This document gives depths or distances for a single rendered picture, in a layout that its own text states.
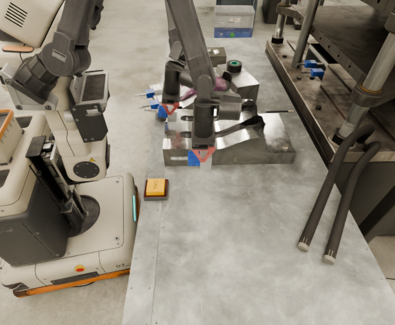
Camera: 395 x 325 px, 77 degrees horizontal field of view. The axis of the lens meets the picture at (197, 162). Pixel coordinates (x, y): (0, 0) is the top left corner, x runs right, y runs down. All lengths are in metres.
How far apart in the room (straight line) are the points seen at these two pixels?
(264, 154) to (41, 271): 1.19
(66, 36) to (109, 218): 1.05
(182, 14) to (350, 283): 0.80
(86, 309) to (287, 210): 1.20
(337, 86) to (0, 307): 2.17
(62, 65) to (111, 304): 1.26
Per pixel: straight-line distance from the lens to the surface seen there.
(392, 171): 1.45
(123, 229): 1.47
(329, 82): 1.56
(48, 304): 1.76
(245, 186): 0.93
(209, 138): 0.72
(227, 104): 0.67
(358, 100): 1.12
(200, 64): 0.64
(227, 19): 4.39
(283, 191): 0.94
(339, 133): 1.24
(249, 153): 0.96
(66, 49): 0.71
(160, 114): 1.03
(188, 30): 0.65
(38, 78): 0.78
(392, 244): 2.10
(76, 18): 0.72
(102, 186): 1.69
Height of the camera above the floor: 1.51
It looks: 45 degrees down
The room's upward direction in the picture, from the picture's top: straight up
